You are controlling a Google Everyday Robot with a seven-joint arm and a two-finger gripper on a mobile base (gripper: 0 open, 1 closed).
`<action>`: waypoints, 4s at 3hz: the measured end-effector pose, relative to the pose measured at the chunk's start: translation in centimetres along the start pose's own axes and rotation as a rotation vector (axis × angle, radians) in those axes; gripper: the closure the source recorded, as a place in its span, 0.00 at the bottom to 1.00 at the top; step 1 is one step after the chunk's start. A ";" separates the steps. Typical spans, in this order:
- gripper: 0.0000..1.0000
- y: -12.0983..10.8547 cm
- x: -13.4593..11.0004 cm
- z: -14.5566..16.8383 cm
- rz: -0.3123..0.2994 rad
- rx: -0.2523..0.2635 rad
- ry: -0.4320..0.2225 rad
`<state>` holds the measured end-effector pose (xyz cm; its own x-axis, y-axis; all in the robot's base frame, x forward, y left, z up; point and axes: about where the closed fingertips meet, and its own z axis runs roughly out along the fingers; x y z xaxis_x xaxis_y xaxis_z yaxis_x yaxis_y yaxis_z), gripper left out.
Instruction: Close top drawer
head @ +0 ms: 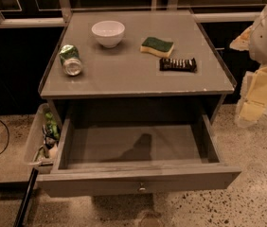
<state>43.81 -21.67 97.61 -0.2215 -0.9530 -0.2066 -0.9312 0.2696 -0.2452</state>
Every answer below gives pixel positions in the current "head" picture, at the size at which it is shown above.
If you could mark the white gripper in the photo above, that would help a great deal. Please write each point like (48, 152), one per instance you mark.
(252, 103)

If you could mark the grey top drawer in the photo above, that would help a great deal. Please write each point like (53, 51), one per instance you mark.
(138, 159)

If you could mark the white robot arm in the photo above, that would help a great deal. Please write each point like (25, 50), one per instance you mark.
(252, 104)

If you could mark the grey drawer cabinet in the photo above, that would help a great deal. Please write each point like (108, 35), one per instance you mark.
(125, 71)

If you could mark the black snack bar wrapper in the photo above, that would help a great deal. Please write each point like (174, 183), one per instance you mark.
(178, 65)

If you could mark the green yellow sponge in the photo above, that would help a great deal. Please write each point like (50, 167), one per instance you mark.
(157, 47)

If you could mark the white ceramic bowl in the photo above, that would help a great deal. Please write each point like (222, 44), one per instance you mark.
(108, 33)

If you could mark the green soda can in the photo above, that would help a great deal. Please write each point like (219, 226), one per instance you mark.
(70, 60)

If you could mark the green packets in bin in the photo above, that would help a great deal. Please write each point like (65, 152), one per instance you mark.
(51, 134)

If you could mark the clear plastic bin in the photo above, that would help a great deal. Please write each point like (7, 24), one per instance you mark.
(35, 140)

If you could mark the black bar on floor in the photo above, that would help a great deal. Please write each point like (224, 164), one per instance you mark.
(26, 198)

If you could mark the metal railing frame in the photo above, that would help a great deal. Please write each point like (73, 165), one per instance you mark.
(29, 13)

